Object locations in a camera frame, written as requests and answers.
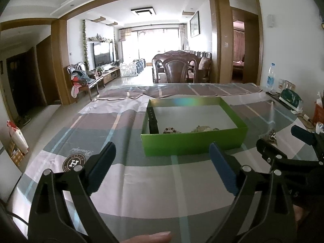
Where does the green jade charm bracelet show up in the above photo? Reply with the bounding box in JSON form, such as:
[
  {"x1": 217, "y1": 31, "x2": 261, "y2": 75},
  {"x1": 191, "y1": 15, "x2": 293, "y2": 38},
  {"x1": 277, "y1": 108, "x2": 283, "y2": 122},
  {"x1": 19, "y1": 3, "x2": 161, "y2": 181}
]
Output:
[{"x1": 191, "y1": 125, "x2": 220, "y2": 133}]

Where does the person's right hand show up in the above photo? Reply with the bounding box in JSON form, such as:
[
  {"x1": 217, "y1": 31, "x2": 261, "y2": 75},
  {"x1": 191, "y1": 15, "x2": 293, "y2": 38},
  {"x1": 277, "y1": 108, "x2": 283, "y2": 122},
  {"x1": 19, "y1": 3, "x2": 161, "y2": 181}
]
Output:
[{"x1": 293, "y1": 205, "x2": 304, "y2": 222}]

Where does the person's left hand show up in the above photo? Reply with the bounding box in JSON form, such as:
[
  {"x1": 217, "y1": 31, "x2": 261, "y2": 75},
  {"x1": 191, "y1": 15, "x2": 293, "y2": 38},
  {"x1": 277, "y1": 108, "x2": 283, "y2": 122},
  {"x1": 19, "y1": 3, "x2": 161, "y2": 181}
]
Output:
[{"x1": 122, "y1": 231, "x2": 172, "y2": 243}]

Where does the green white tissue box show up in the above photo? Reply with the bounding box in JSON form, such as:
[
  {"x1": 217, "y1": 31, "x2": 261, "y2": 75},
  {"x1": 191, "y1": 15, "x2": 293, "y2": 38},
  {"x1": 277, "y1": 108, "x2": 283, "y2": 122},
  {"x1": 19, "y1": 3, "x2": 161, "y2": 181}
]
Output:
[{"x1": 279, "y1": 88, "x2": 303, "y2": 113}]

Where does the clear water bottle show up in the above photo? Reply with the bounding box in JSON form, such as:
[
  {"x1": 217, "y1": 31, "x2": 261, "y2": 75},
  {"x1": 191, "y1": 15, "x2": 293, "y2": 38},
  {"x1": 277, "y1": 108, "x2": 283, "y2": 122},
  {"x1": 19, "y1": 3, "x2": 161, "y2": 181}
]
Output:
[{"x1": 266, "y1": 63, "x2": 276, "y2": 91}]

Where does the green cardboard box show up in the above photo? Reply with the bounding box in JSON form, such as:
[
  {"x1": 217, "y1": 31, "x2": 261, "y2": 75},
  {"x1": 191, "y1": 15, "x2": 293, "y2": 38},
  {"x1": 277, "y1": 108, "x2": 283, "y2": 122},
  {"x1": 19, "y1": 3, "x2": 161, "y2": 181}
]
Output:
[{"x1": 141, "y1": 97, "x2": 248, "y2": 156}]

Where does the red white paper bag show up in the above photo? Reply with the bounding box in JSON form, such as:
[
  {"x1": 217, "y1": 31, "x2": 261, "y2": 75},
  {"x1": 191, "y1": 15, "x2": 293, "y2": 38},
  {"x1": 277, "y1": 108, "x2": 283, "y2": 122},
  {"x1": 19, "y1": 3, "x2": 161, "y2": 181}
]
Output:
[{"x1": 7, "y1": 120, "x2": 29, "y2": 155}]

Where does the wooden armchair with clothes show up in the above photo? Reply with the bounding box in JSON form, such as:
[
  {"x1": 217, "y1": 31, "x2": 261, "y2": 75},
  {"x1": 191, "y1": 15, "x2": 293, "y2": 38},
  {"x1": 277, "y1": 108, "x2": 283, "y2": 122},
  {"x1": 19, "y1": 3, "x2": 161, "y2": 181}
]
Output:
[{"x1": 66, "y1": 62, "x2": 105, "y2": 102}]

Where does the wooden tv cabinet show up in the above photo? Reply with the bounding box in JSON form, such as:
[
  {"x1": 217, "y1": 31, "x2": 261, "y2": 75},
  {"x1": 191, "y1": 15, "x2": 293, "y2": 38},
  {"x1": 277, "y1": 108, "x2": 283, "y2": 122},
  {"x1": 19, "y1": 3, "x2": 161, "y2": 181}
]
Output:
[{"x1": 102, "y1": 67, "x2": 121, "y2": 84}]

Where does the green ivy garland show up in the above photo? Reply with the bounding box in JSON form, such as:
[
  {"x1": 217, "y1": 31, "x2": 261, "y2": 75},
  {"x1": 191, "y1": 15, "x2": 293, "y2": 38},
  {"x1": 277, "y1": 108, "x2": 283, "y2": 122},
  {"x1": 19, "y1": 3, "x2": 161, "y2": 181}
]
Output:
[{"x1": 82, "y1": 19, "x2": 89, "y2": 71}]

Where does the white baby fence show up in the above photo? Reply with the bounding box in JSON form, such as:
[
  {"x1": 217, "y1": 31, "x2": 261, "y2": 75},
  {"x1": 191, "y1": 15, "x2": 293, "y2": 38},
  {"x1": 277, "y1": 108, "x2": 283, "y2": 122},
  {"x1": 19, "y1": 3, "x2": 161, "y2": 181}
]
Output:
[{"x1": 120, "y1": 62, "x2": 138, "y2": 77}]

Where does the flat screen television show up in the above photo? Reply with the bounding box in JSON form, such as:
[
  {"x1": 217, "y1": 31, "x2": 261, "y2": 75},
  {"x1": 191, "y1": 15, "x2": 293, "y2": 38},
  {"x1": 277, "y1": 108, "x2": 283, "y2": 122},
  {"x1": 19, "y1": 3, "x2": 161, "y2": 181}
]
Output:
[{"x1": 93, "y1": 42, "x2": 114, "y2": 67}]

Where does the dark wooden chair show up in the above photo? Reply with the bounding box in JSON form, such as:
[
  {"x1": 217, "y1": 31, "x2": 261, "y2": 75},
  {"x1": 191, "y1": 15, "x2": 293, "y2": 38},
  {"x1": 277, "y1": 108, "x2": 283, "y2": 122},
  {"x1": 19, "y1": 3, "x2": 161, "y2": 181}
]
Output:
[{"x1": 152, "y1": 50, "x2": 212, "y2": 83}]

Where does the black ceiling lamp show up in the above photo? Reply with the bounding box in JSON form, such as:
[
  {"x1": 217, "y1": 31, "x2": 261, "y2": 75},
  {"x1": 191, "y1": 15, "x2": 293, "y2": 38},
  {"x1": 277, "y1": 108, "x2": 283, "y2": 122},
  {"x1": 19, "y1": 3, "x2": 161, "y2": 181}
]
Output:
[{"x1": 130, "y1": 7, "x2": 156, "y2": 16}]

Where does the framed wall picture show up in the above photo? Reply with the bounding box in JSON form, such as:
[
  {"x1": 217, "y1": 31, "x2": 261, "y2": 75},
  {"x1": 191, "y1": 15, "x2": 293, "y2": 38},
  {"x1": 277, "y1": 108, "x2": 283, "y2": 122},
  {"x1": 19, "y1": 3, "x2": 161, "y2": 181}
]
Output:
[{"x1": 190, "y1": 11, "x2": 200, "y2": 37}]

